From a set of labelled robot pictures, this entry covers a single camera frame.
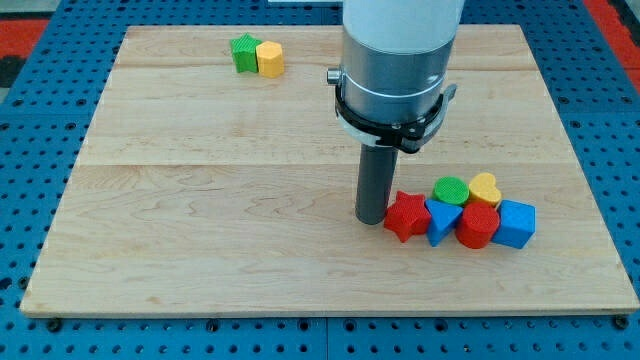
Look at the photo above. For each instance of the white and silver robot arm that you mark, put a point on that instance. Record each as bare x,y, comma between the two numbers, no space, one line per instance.
394,56

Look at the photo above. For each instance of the wooden board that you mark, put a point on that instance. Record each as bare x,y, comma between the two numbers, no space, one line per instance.
200,192

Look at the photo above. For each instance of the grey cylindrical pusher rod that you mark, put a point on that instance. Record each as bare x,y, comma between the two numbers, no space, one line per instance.
375,177

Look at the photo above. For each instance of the red star block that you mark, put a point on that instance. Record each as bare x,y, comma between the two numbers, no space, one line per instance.
408,216

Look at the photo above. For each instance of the blue triangle block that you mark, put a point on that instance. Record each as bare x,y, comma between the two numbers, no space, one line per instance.
444,218

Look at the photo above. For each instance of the green cylinder block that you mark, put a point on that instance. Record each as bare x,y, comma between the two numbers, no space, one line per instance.
451,190

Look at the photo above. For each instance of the yellow hexagon block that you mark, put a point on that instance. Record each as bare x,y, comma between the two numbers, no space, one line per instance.
270,59

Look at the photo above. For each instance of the green star block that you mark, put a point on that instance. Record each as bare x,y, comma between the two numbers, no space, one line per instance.
243,52

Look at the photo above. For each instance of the yellow heart block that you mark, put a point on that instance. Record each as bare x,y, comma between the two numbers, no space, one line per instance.
483,188

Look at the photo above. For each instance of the red cylinder block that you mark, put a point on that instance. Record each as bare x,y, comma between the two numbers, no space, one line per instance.
478,224

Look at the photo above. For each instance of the blue cube block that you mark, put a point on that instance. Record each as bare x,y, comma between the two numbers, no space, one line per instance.
517,224

